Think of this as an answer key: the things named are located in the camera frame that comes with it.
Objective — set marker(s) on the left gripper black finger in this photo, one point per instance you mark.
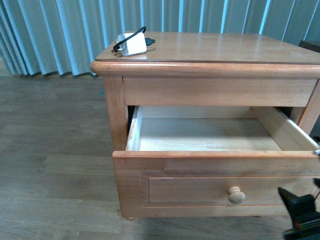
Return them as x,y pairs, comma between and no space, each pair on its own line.
305,218

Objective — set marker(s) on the round drawer knob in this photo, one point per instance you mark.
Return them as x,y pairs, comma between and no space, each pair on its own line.
235,195

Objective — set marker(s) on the wooden drawer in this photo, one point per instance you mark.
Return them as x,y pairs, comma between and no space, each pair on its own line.
181,161

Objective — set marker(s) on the white charger adapter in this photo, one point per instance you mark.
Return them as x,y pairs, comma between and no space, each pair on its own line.
134,45

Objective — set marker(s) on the light wooden nightstand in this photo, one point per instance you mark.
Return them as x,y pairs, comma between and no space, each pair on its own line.
210,70

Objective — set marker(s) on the dark wooden side table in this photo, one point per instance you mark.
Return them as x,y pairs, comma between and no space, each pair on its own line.
313,45

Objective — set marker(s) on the pale pleated curtain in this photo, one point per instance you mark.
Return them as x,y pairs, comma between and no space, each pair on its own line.
64,36

